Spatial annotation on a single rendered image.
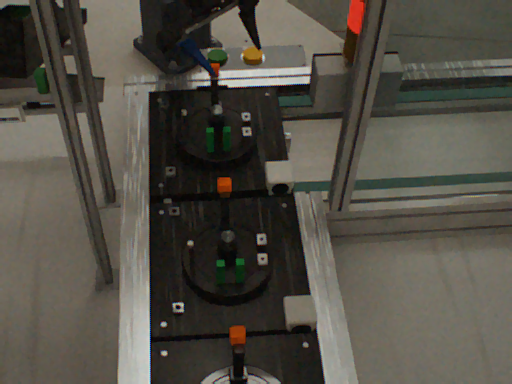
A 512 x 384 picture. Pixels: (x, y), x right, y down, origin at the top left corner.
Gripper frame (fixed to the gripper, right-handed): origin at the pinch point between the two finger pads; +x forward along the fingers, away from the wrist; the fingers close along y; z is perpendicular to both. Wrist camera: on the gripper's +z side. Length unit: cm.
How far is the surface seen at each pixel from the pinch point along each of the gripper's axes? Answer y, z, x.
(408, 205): 13.1, -1.6, 37.8
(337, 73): 7.7, 16.9, 12.4
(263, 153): -1.9, -10.3, 18.7
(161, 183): -19.8, -8.3, 14.1
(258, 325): -18.7, 9.8, 38.1
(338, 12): 86, -180, -3
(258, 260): -13.7, 6.9, 30.6
